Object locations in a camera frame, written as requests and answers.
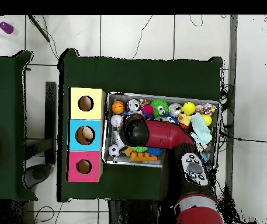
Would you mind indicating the wooden box with three holes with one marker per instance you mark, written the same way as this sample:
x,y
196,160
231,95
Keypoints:
x,y
95,112

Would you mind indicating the shallow metal mesh bin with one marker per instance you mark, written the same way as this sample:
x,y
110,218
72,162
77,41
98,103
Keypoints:
x,y
119,96

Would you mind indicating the purple bottle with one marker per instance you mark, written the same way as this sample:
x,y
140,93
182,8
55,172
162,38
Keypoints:
x,y
6,27

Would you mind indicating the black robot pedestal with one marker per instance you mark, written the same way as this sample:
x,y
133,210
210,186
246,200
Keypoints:
x,y
123,212

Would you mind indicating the large green fuzzy eyed ball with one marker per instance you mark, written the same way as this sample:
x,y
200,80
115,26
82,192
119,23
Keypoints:
x,y
139,149

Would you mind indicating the dark green tablecloth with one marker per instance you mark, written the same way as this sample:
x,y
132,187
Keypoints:
x,y
4,116
147,74

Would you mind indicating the orange toy basketball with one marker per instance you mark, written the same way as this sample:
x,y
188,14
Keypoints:
x,y
118,107

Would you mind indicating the light blue cloth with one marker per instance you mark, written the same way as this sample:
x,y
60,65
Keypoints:
x,y
201,130

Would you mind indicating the white toy baseball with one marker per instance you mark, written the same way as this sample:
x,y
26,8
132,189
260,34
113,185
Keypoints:
x,y
116,120

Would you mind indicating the silver plastic toy truck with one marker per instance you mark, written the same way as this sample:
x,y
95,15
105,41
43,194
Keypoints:
x,y
116,138

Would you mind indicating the black rod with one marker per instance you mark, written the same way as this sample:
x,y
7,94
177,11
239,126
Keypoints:
x,y
39,29

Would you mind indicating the black and white soccer ball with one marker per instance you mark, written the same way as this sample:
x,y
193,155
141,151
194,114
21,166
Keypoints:
x,y
114,151

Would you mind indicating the small green fuzzy eyed ball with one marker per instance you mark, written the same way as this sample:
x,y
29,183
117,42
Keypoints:
x,y
157,107

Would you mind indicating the yellow smiley ball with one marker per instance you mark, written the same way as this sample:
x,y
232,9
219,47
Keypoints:
x,y
188,108

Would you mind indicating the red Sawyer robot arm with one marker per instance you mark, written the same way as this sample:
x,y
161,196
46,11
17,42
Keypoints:
x,y
166,137

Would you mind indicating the blue fuzzy eyed ball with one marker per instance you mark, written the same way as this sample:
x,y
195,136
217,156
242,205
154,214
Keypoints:
x,y
171,118

